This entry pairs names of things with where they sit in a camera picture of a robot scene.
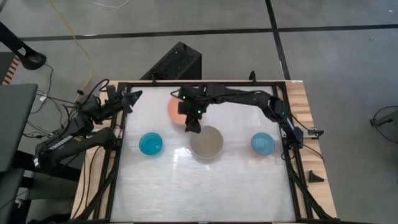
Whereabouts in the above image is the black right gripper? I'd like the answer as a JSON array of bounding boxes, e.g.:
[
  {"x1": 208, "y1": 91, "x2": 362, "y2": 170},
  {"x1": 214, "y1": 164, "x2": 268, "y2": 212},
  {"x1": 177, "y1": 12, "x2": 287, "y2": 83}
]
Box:
[{"x1": 176, "y1": 85, "x2": 208, "y2": 134}]

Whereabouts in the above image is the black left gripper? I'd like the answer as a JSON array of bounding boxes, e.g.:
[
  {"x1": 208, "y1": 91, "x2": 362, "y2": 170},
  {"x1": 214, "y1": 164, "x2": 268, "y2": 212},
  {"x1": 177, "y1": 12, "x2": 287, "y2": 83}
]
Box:
[{"x1": 104, "y1": 85, "x2": 144, "y2": 114}]

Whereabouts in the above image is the grey beige bowl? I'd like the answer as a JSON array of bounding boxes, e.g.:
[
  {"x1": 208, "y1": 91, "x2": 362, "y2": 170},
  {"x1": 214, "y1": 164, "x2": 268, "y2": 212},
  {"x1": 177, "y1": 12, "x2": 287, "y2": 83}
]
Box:
[{"x1": 189, "y1": 125, "x2": 224, "y2": 160}]

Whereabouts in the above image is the orange bowl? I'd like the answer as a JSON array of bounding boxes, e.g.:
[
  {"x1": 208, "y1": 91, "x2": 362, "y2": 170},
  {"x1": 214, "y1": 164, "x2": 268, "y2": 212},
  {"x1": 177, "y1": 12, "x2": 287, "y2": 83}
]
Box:
[{"x1": 167, "y1": 96, "x2": 188, "y2": 126}]

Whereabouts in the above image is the cyan bowl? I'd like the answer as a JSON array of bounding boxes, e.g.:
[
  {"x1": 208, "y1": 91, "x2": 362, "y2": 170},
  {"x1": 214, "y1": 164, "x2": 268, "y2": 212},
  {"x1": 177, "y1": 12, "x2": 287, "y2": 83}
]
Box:
[{"x1": 138, "y1": 132, "x2": 164, "y2": 156}]

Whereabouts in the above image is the black box on floor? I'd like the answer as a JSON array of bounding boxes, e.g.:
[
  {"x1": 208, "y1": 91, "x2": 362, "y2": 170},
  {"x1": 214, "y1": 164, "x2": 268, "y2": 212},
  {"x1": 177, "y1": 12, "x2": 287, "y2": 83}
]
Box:
[{"x1": 139, "y1": 41, "x2": 203, "y2": 81}]

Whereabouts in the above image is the blue patterned bowl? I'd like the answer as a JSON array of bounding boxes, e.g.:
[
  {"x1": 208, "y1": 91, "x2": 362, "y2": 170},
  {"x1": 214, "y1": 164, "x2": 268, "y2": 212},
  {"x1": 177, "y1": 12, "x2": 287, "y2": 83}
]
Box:
[{"x1": 250, "y1": 132, "x2": 276, "y2": 157}]

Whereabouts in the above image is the grey desk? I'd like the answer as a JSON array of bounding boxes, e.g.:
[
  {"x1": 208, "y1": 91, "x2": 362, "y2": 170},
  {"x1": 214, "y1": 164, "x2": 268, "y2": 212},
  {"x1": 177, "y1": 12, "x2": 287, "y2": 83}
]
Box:
[{"x1": 0, "y1": 83, "x2": 39, "y2": 172}]

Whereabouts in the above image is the black stand foot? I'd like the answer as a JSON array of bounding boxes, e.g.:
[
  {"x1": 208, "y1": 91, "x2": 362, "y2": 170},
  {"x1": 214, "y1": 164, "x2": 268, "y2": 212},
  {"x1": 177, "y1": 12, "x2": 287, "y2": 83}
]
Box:
[{"x1": 0, "y1": 21, "x2": 47, "y2": 71}]

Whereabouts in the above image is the orange black striped board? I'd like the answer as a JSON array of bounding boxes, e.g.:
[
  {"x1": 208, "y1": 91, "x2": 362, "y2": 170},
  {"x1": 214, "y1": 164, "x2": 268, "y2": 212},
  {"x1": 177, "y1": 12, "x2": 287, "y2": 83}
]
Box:
[{"x1": 1, "y1": 55, "x2": 21, "y2": 85}]

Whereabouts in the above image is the black metal table frame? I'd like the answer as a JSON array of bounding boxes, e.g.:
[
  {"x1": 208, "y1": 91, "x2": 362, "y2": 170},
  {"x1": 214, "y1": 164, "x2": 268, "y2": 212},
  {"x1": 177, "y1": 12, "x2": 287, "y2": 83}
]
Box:
[{"x1": 74, "y1": 70, "x2": 340, "y2": 224}]

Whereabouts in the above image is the yellow cable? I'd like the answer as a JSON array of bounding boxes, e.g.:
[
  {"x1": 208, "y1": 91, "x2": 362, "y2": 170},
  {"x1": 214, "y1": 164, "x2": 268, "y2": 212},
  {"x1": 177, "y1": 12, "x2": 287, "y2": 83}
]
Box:
[{"x1": 49, "y1": 0, "x2": 94, "y2": 94}]

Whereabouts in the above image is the white cable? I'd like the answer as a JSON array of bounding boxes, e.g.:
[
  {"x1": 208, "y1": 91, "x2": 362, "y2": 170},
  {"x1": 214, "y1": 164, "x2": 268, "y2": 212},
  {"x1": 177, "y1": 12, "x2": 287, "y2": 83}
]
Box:
[{"x1": 89, "y1": 0, "x2": 131, "y2": 9}]

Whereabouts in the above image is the black clamp mount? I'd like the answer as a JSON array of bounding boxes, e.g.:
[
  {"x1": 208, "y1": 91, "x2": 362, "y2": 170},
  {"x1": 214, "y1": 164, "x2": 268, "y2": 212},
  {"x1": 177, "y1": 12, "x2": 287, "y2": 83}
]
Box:
[{"x1": 307, "y1": 128, "x2": 325, "y2": 139}]

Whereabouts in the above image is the black triangular bracket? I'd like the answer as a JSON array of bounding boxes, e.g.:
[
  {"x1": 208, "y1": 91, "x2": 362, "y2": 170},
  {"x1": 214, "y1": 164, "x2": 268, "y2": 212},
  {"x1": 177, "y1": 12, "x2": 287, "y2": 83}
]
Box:
[{"x1": 308, "y1": 169, "x2": 325, "y2": 184}]

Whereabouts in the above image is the black looped cable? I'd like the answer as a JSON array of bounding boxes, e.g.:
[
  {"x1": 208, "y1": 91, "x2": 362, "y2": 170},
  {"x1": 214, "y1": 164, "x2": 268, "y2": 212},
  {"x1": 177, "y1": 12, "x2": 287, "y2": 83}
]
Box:
[{"x1": 369, "y1": 105, "x2": 398, "y2": 144}]

